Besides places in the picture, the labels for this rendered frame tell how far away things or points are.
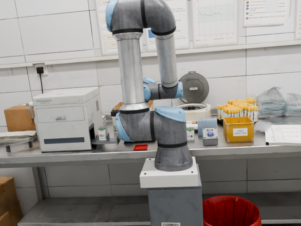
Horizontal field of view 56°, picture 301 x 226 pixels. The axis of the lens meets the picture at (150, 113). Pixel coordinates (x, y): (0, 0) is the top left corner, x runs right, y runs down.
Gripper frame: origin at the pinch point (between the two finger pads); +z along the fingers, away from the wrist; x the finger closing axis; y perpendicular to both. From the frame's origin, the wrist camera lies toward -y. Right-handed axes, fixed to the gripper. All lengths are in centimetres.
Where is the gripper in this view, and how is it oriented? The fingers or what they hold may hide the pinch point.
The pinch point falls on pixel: (118, 138)
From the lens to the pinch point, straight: 150.7
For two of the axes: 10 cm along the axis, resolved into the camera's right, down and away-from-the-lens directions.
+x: 1.0, -2.3, 9.7
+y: 9.0, 4.3, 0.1
